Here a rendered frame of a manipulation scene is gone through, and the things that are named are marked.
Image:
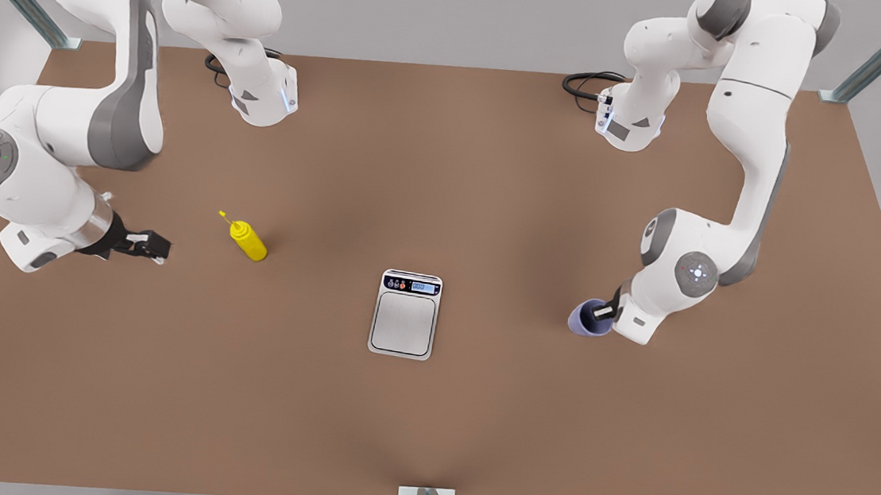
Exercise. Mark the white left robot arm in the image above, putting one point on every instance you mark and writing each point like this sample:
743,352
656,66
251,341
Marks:
748,107

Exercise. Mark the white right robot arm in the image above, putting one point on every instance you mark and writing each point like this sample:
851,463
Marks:
61,119

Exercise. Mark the silver kitchen scale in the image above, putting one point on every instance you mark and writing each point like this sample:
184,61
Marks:
404,314

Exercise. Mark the yellow sauce bottle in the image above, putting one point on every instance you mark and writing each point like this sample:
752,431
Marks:
247,239

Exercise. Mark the purple cup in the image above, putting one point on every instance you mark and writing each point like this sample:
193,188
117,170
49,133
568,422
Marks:
584,317

